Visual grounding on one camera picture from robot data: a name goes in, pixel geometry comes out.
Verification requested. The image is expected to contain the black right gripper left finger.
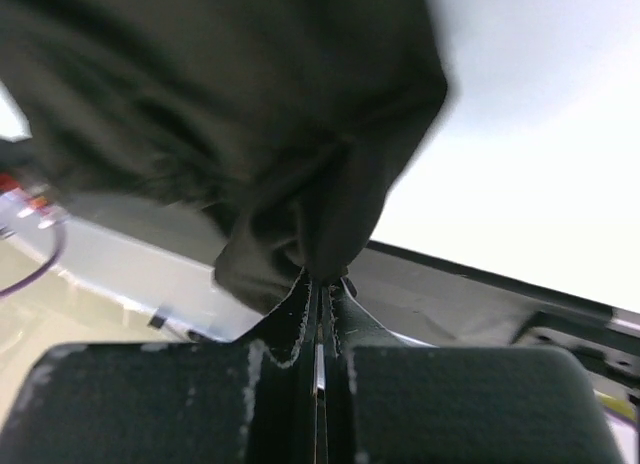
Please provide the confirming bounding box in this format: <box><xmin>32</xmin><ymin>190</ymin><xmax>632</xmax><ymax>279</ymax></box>
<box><xmin>1</xmin><ymin>275</ymin><xmax>316</xmax><ymax>463</ymax></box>

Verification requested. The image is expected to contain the black t-shirt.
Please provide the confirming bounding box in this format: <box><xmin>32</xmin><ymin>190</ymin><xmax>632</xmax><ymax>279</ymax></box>
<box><xmin>1</xmin><ymin>0</ymin><xmax>447</xmax><ymax>314</ymax></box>

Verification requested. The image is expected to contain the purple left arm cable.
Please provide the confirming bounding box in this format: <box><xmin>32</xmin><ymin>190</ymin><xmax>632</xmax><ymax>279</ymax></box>
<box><xmin>0</xmin><ymin>218</ymin><xmax>69</xmax><ymax>300</ymax></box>

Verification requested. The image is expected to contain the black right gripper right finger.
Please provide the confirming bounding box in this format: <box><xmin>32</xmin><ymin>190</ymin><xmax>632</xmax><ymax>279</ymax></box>
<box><xmin>322</xmin><ymin>285</ymin><xmax>622</xmax><ymax>463</ymax></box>

